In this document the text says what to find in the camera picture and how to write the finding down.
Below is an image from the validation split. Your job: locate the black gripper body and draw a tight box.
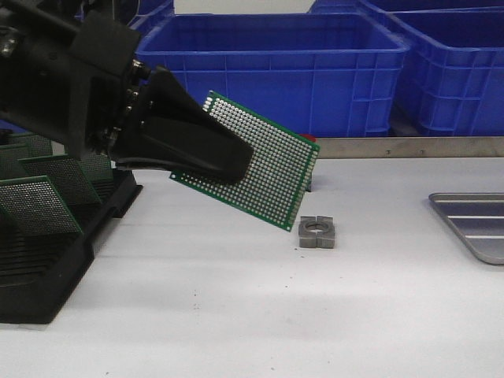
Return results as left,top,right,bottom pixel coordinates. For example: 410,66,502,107
1,1,150,159

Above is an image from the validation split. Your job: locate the silver metal tray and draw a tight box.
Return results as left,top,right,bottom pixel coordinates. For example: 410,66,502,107
428,193,503,265

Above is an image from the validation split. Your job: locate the green circuit board far left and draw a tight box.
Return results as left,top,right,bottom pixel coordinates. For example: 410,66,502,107
1,143,31,180

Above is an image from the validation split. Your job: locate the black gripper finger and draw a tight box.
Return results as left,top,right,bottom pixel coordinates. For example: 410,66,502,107
135,65,221,134
109,116,254,183

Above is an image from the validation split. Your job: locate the green circuit board rear left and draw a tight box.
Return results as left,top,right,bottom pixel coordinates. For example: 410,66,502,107
8,132,53,157

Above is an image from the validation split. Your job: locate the blue plastic crate right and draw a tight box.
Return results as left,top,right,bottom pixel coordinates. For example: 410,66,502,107
387,11,503,136

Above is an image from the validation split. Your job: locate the blue crate back left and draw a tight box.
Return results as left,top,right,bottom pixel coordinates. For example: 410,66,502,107
74,0,174,33

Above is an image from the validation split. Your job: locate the green perforated circuit board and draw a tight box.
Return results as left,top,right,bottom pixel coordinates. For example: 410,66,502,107
170,91,320,232

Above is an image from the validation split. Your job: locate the green circuit board back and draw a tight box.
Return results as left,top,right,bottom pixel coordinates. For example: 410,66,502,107
79,154,113,183

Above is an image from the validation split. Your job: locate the black slotted board rack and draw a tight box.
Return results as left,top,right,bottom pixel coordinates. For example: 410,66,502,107
1,169,142,324

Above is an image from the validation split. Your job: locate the grey metal clamp block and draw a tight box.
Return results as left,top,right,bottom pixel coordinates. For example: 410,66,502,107
298,216,336,249

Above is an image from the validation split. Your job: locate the blue plastic crate centre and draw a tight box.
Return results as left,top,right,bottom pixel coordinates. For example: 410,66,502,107
137,13,408,137

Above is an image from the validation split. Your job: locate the blue plastic crate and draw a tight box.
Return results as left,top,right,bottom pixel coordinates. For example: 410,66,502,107
387,11,503,136
137,13,408,137

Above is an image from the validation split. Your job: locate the red emergency stop button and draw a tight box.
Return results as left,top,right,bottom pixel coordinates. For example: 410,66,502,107
299,133,317,193

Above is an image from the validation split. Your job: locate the metal table edge rail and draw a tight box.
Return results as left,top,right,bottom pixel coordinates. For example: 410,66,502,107
317,136,503,159

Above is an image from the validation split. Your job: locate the green circuit board front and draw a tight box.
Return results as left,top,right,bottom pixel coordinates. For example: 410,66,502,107
1,176,83,236

